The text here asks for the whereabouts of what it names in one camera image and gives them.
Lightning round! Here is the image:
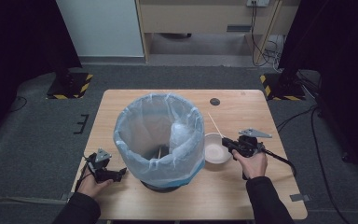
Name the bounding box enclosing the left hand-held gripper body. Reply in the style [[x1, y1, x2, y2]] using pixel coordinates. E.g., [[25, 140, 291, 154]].
[[85, 147, 117, 184]]

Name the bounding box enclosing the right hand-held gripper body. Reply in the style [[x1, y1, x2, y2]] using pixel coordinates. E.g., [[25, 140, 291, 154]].
[[234, 128, 273, 158]]

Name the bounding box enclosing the clear plastic bin liner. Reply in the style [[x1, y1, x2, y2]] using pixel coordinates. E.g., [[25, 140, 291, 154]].
[[112, 91, 206, 189]]

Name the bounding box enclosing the blue trash bin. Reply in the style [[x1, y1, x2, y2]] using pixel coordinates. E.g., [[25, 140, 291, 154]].
[[112, 91, 206, 194]]

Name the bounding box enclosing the person's right hand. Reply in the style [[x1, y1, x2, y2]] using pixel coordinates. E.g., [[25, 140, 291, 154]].
[[231, 149, 269, 180]]

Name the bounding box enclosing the person's left hand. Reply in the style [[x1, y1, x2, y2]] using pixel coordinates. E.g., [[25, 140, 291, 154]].
[[76, 169, 115, 199]]

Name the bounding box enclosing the white disposable bowl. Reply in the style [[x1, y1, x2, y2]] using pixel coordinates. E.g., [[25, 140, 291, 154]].
[[203, 132, 233, 165]]

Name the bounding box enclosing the striped black stand base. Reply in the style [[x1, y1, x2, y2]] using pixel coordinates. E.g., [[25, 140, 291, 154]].
[[46, 72, 94, 101], [259, 73, 307, 102]]

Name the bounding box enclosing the grey tape strip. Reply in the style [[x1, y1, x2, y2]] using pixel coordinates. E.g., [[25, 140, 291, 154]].
[[289, 193, 311, 203]]

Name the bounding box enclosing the white panel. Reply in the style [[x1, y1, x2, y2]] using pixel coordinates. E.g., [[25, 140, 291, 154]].
[[55, 0, 145, 58]]

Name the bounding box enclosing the light wooden desk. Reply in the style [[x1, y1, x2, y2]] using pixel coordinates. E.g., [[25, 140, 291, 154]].
[[135, 0, 301, 64]]

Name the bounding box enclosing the dark curtain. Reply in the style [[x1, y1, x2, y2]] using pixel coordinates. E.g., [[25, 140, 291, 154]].
[[277, 0, 358, 175], [0, 0, 83, 147]]

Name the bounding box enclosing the white power outlet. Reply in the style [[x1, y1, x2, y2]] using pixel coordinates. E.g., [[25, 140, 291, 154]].
[[246, 0, 270, 7]]

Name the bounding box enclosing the left hand-held gripper cable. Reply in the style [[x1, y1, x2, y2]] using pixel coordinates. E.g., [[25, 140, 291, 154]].
[[74, 157, 92, 194]]

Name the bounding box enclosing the hand-held gripper cable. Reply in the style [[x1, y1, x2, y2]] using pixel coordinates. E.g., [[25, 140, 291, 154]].
[[262, 148, 297, 178], [74, 157, 92, 194]]

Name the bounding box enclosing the right hand-held gripper cable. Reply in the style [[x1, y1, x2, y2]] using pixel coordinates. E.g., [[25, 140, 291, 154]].
[[262, 148, 297, 178]]

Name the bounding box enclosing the long black floor cable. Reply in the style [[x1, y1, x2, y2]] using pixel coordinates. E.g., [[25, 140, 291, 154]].
[[276, 105, 352, 224]]

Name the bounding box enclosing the thin black floor cable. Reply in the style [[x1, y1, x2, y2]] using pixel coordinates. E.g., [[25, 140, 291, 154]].
[[8, 96, 28, 114]]

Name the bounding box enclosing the bundle of black cables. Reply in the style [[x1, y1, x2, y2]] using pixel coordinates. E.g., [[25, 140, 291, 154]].
[[249, 1, 284, 68]]

